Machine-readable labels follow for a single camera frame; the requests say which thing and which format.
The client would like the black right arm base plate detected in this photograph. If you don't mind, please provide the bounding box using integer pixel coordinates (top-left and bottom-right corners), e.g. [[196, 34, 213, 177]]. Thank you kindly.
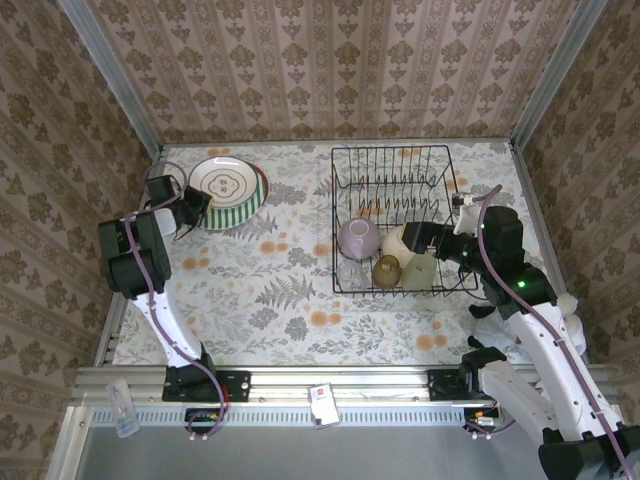
[[427, 368, 481, 401]]

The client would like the small clear glass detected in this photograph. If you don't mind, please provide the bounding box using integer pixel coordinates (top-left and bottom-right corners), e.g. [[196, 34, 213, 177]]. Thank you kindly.
[[335, 260, 369, 289]]

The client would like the green striped plate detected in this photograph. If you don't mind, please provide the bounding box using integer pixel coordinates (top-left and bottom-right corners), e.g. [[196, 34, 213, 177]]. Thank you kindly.
[[199, 162, 269, 231]]

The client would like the lilac ceramic bowl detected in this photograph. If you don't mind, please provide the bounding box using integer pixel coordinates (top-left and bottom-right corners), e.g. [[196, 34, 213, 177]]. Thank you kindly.
[[337, 218, 381, 260]]

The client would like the pale green textured glass tumbler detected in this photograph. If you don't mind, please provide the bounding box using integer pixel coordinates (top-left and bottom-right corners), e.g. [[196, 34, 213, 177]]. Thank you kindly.
[[401, 250, 437, 291]]

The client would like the amber textured glass tumbler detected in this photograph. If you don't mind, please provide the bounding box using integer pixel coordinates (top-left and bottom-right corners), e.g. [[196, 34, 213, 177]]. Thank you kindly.
[[371, 253, 403, 290]]

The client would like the cream ceramic bowl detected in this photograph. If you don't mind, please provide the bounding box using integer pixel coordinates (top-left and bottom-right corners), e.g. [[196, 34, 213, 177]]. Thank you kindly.
[[382, 225, 426, 262]]

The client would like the aluminium table side rail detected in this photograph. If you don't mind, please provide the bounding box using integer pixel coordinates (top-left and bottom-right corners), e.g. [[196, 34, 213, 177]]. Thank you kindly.
[[509, 144, 591, 364], [94, 147, 166, 369]]

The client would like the small white device red label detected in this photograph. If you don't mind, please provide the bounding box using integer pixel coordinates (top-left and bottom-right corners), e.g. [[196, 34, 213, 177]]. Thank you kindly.
[[308, 383, 340, 430]]

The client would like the black wire dish rack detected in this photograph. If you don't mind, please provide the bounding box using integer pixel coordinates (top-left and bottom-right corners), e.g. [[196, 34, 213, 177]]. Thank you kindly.
[[331, 143, 479, 299]]

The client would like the floral tablecloth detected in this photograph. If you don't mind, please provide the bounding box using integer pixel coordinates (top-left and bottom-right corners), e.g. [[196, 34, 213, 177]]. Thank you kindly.
[[112, 142, 569, 366]]

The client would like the grey metal shelf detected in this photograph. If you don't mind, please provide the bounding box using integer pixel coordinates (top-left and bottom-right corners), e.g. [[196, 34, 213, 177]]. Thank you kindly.
[[64, 404, 621, 480]]

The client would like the aluminium mounting rail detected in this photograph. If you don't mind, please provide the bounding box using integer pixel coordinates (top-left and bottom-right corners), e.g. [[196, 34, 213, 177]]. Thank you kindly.
[[69, 366, 621, 407]]

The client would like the grey and white plush toy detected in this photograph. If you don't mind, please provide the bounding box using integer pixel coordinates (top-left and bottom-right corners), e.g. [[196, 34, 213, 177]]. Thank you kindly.
[[467, 293, 586, 359]]

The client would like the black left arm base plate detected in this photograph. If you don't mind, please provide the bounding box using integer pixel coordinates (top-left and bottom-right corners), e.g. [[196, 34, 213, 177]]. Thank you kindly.
[[162, 368, 252, 404]]

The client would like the aluminium frame post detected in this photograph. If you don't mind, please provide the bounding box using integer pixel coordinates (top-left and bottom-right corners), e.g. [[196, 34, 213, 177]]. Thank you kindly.
[[509, 0, 609, 151], [58, 0, 166, 156]]

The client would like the grey slotted cable duct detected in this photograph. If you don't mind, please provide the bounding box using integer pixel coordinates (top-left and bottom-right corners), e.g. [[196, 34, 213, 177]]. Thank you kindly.
[[89, 403, 469, 427]]

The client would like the black cable connector box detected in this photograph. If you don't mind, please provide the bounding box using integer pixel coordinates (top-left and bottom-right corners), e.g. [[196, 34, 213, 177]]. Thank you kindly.
[[463, 407, 502, 432], [184, 407, 225, 435]]

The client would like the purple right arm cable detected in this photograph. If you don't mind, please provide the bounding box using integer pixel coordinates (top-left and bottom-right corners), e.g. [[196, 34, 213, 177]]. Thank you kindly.
[[469, 184, 634, 480]]

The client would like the clear plastic bottle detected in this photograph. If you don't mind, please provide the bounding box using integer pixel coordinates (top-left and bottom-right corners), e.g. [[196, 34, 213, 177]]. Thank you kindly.
[[106, 378, 141, 440]]

